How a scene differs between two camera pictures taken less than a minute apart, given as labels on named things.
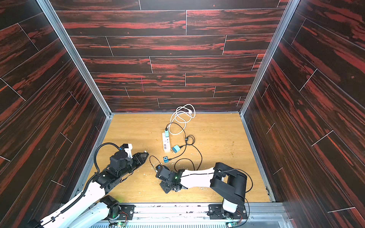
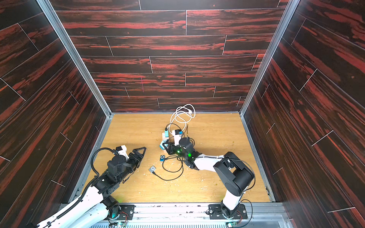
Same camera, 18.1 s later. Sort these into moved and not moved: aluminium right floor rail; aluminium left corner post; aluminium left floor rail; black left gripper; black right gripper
Moved: black right gripper
Not moved: black left gripper; aluminium left corner post; aluminium right floor rail; aluminium left floor rail
